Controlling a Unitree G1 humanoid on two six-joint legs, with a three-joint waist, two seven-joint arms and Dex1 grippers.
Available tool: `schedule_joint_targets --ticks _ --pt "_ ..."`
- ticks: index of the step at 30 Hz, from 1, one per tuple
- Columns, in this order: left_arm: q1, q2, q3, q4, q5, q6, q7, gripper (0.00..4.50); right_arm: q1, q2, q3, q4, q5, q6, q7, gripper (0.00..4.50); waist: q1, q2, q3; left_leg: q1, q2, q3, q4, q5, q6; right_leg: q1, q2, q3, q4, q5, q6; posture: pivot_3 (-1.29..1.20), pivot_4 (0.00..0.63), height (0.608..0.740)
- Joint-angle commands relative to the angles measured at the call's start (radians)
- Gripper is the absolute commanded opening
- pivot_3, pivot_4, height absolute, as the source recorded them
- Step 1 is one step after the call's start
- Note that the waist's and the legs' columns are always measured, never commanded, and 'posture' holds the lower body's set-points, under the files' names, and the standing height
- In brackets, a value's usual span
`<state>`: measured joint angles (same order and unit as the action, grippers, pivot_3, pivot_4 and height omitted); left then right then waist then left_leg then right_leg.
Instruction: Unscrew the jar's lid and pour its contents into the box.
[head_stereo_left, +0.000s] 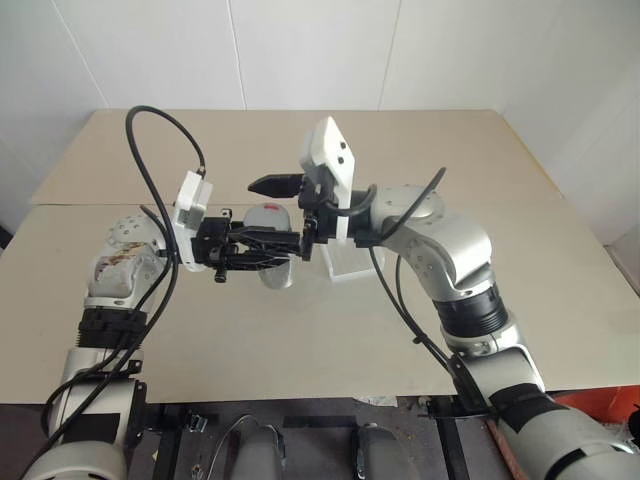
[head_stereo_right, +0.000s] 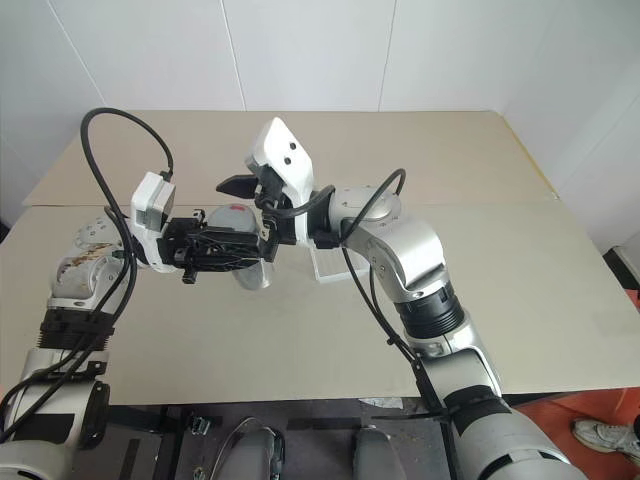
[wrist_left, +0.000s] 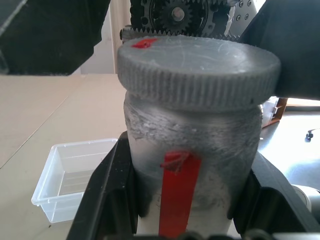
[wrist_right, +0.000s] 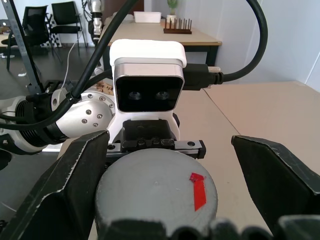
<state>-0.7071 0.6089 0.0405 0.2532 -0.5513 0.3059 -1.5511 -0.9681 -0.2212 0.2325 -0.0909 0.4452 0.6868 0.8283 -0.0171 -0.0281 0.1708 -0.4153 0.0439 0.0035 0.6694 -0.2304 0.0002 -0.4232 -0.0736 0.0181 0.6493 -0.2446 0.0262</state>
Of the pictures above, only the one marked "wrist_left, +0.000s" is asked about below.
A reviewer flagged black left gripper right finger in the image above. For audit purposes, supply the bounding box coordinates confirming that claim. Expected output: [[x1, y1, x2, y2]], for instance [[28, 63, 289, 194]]
[[226, 151, 320, 240]]

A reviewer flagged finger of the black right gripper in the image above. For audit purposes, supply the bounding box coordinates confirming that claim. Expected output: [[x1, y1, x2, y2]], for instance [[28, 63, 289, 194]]
[[240, 0, 320, 101], [0, 0, 112, 76]]

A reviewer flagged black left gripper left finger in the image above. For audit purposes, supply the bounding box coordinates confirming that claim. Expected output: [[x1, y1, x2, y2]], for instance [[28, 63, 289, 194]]
[[66, 131, 139, 240]]

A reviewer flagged grey ribbed jar lid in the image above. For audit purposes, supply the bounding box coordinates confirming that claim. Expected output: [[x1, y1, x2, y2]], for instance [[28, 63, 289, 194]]
[[116, 34, 282, 113]]

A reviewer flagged grey jar with red tape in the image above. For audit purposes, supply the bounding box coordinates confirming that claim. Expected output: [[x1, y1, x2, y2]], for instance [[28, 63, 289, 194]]
[[123, 89, 264, 240]]

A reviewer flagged clear plastic box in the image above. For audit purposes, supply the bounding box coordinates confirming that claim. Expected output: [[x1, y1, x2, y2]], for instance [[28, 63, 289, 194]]
[[31, 137, 119, 224]]

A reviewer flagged white and brown cardboard box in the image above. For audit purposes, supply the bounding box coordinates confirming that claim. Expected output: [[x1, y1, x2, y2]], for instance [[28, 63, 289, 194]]
[[260, 96, 289, 129]]

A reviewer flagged white cylindrical object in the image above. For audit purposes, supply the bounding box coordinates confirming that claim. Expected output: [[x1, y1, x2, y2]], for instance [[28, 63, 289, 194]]
[[291, 184, 320, 214]]

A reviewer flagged black chair caster wheel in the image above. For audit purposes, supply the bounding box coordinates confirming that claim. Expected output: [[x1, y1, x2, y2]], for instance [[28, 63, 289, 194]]
[[305, 128, 320, 144]]

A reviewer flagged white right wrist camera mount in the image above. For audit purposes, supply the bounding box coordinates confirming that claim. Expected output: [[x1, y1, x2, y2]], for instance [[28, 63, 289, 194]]
[[225, 0, 259, 37]]

